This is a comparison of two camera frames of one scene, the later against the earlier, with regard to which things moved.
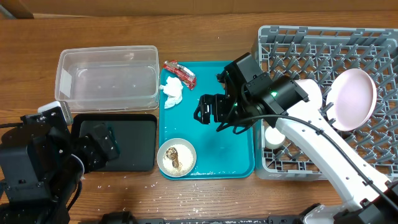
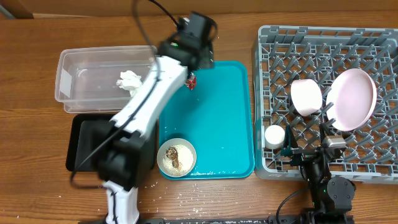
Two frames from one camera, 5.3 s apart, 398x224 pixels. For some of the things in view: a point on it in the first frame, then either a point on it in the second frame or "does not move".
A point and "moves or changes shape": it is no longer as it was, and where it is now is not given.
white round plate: x=351 y=99 does not move
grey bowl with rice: x=176 y=157 does not move
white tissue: x=173 y=89 moves or changes shape
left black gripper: x=99 y=157 to x=206 y=51
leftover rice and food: x=178 y=159 does not move
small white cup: x=273 y=138 does not move
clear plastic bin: x=108 y=78 does not move
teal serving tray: x=221 y=154 does not move
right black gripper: x=216 y=107 to x=303 y=154
